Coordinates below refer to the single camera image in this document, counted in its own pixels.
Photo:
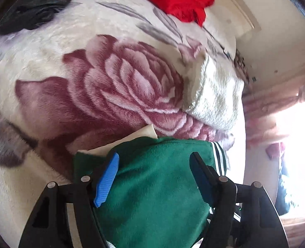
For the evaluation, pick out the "rose print plush blanket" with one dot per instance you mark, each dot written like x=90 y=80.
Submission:
x=90 y=87

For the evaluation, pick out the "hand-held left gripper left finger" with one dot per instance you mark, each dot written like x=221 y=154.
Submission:
x=107 y=180

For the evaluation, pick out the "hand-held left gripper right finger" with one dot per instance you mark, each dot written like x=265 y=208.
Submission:
x=203 y=178

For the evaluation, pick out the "pink curtain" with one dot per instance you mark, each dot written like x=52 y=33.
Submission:
x=276 y=103

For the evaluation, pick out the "black cloth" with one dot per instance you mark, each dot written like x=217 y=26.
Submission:
x=38 y=7

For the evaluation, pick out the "green jacket with white stripes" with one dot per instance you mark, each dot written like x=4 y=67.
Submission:
x=155 y=180

